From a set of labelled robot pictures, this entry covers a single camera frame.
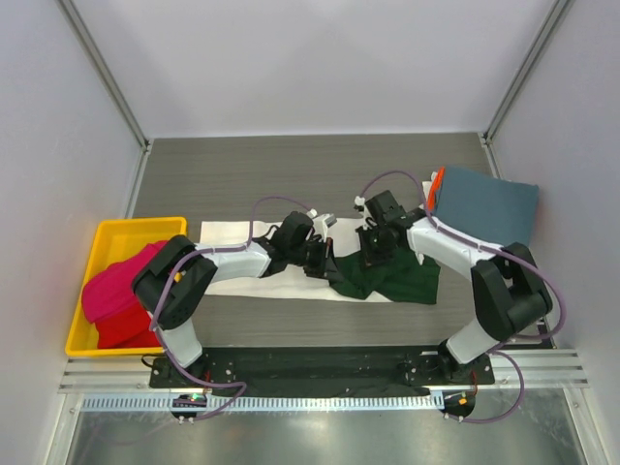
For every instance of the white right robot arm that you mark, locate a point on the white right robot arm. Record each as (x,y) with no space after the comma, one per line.
(509,295)

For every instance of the orange folded t-shirt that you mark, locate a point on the orange folded t-shirt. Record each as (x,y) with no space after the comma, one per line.
(437,178)

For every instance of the slotted cable duct rail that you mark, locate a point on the slotted cable duct rail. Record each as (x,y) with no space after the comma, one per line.
(172,402)

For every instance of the red t-shirt in bin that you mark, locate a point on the red t-shirt in bin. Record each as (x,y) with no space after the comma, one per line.
(126,329)

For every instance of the left aluminium frame post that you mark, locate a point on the left aluminium frame post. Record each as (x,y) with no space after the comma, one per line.
(79,27)

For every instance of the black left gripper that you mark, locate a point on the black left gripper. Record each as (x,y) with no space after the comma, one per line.
(325,265)

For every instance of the aluminium frame post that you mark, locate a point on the aluminium frame post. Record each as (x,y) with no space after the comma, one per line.
(79,27)
(551,23)

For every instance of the magenta t-shirt in bin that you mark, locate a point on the magenta t-shirt in bin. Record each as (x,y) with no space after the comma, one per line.
(110,291)

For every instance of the white and green t-shirt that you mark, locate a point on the white and green t-shirt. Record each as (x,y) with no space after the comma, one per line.
(403,278)

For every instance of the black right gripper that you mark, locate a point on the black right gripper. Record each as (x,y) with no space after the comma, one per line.
(370,249)

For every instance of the blue-grey folded t-shirt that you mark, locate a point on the blue-grey folded t-shirt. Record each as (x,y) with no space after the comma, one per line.
(487,208)

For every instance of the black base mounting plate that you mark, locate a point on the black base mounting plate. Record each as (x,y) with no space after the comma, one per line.
(288,371)

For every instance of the right aluminium frame post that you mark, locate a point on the right aluminium frame post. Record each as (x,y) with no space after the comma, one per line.
(551,23)

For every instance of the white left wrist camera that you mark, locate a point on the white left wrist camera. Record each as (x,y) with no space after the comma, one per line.
(321,223)

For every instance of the white printed folded t-shirt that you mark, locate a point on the white printed folded t-shirt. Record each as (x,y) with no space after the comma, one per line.
(428,195)

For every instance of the yellow plastic bin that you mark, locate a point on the yellow plastic bin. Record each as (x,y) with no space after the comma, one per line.
(116,241)

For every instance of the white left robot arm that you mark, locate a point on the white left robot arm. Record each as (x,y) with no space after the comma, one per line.
(172,284)

